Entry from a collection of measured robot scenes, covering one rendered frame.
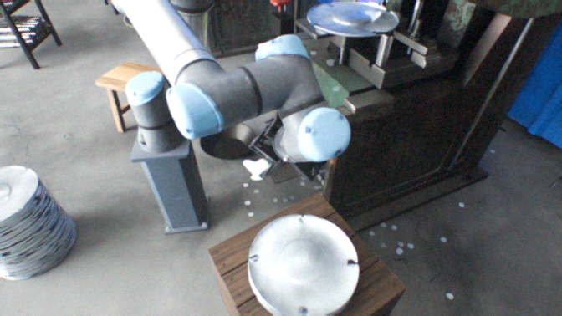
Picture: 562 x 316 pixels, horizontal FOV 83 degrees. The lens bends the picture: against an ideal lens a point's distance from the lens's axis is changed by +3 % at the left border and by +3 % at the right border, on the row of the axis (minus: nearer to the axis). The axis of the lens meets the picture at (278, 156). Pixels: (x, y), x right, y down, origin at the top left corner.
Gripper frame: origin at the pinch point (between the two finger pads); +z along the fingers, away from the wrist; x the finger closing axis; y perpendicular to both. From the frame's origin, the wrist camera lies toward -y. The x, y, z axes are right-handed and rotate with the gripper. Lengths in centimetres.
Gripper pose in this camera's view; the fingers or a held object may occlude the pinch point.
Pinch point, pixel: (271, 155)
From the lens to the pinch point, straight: 78.0
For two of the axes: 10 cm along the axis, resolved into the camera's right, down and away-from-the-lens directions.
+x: -5.5, 8.1, -2.2
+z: -3.1, 0.5, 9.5
